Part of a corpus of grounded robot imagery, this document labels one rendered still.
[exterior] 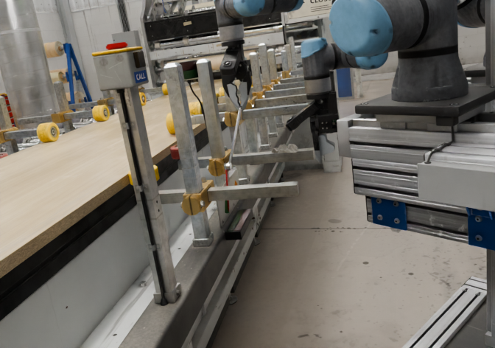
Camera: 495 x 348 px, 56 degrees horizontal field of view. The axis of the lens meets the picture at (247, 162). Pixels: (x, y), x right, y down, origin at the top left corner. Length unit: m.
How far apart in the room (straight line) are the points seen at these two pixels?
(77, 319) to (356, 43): 0.81
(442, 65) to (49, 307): 0.91
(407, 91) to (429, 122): 0.08
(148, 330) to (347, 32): 0.67
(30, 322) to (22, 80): 4.48
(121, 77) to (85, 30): 11.59
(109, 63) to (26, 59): 4.48
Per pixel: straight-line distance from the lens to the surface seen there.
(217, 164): 1.38
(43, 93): 5.38
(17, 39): 5.36
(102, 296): 1.19
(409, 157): 1.03
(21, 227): 1.06
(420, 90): 0.98
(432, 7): 0.97
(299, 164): 4.18
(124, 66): 0.87
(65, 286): 1.07
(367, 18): 0.87
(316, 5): 3.85
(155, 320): 0.98
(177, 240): 1.51
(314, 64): 1.33
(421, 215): 1.12
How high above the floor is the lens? 1.21
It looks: 15 degrees down
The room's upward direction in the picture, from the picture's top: 8 degrees counter-clockwise
